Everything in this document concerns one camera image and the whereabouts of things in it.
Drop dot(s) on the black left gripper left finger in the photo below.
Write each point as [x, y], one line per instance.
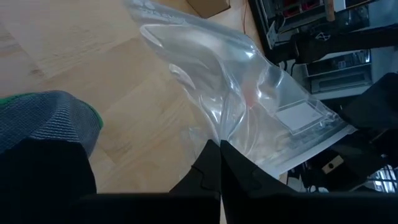
[199, 207]

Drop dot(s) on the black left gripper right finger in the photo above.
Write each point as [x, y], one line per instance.
[255, 207]

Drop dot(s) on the clear plastic bag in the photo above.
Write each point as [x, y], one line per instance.
[233, 77]

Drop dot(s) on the small cardboard box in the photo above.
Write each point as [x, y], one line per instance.
[208, 6]

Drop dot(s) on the red storage bin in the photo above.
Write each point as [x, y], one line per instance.
[298, 6]

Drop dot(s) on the silver mounting bracket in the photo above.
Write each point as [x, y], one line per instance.
[271, 34]

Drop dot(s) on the black aluminium table frame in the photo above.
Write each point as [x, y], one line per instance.
[261, 25]

